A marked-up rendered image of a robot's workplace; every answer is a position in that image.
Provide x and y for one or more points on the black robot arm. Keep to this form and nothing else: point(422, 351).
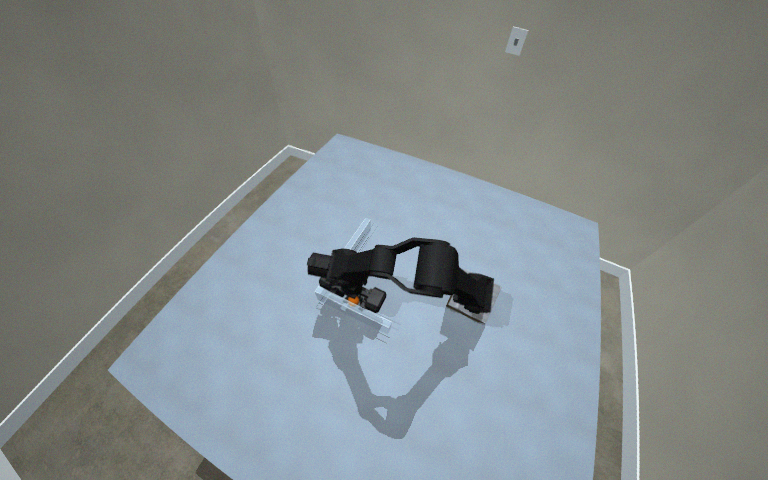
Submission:
point(437, 271)

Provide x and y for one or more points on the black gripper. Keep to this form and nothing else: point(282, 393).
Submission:
point(374, 298)

